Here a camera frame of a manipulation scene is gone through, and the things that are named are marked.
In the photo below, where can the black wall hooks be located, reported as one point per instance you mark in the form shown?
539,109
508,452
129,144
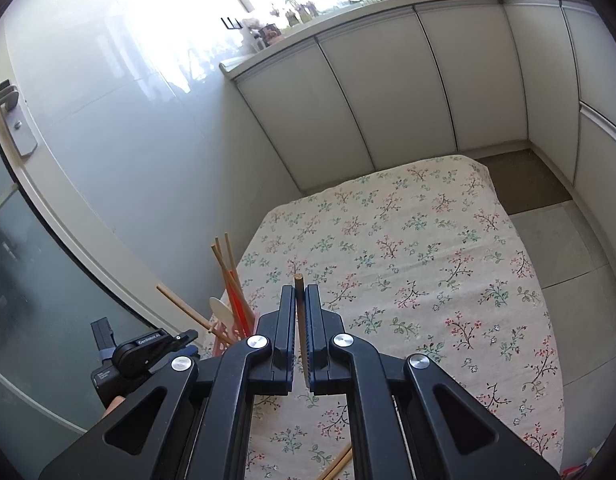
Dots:
231,23

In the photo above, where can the person's left hand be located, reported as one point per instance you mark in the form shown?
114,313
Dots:
114,406

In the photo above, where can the brown floor mat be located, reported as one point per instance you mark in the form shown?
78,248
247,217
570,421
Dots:
527,180

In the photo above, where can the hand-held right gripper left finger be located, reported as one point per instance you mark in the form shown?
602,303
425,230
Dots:
289,330

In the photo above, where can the pile of bamboo chopsticks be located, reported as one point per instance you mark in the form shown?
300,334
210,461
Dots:
338,462

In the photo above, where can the white plastic spoon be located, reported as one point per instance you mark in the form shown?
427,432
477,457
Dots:
222,312

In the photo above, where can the floral tablecloth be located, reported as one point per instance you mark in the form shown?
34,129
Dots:
412,260

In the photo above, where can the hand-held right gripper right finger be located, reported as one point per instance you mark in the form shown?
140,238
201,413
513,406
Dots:
312,330

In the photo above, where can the pink plastic utensil holder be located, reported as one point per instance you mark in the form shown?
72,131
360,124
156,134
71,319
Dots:
225,335

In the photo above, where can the frosted glass door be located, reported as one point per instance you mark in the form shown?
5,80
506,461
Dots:
38,285

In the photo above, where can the white kitchen cabinets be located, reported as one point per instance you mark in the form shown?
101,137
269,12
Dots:
387,85

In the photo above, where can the red chopstick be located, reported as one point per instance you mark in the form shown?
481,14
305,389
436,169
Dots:
240,305
234,297

